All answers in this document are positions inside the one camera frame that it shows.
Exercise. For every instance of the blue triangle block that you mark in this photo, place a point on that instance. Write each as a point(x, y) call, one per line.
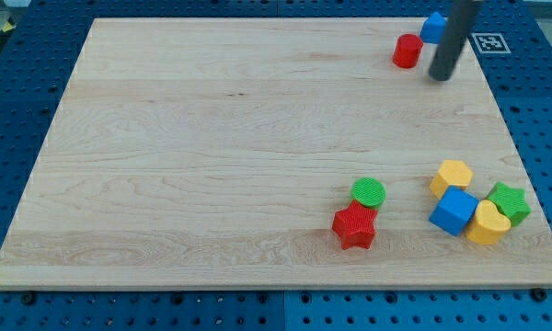
point(433, 28)

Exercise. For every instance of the wooden board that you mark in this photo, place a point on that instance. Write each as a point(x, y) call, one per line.
point(208, 154)

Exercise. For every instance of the green cylinder block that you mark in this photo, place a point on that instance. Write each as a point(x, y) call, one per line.
point(369, 192)

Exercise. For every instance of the red star block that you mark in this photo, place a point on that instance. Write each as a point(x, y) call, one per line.
point(354, 226)

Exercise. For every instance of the yellow hexagon block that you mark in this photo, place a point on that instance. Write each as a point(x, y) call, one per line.
point(451, 173)

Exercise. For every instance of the red cylinder block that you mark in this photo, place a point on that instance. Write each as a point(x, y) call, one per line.
point(407, 51)

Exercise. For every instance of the blue cube block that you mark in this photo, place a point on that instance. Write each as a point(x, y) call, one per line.
point(454, 210)

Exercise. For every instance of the yellow heart block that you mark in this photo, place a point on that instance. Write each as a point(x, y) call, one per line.
point(488, 225)

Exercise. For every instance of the green star block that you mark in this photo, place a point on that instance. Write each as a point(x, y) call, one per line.
point(510, 202)

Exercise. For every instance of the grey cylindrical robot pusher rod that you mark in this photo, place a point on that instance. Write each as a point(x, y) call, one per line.
point(459, 25)

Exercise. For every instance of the white fiducial marker tag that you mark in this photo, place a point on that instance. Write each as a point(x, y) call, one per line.
point(490, 43)

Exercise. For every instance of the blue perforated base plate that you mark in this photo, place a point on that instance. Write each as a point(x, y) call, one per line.
point(35, 65)

